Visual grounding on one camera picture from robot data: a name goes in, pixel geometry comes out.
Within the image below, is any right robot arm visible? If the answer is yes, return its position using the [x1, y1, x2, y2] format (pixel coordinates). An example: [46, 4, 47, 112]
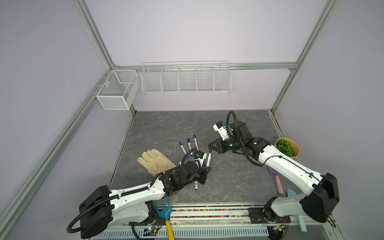
[209, 119, 340, 223]

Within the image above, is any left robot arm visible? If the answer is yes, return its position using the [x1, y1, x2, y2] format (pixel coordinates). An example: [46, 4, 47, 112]
[66, 148, 212, 240]

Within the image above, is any beige cloth glove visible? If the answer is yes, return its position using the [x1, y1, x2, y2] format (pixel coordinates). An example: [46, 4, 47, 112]
[137, 149, 176, 177]

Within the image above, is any potted green plant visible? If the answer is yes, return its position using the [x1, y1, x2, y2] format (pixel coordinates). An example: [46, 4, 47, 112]
[275, 138, 301, 159]

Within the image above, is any light blue garden trowel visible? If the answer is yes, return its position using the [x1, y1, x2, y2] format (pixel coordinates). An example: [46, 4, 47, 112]
[287, 189, 308, 233]

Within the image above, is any white mesh cube basket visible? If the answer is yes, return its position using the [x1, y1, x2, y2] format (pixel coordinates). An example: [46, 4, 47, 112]
[96, 70, 140, 111]

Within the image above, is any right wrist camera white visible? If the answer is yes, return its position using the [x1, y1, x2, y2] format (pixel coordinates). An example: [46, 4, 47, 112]
[213, 121, 230, 141]

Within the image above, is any blue garden rake yellow handle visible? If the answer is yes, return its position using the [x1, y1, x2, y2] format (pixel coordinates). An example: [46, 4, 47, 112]
[156, 199, 175, 240]

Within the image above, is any white wire wall shelf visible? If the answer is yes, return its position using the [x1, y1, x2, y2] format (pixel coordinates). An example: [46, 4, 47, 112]
[141, 61, 232, 94]

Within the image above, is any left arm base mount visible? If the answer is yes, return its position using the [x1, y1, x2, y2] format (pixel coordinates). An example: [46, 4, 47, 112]
[133, 205, 164, 227]

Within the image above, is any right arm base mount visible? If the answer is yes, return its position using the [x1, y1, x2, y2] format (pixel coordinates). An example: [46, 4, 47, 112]
[248, 207, 291, 224]

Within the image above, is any purple trowel pink handle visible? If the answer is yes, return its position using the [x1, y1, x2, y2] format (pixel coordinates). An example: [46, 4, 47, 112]
[268, 167, 285, 195]

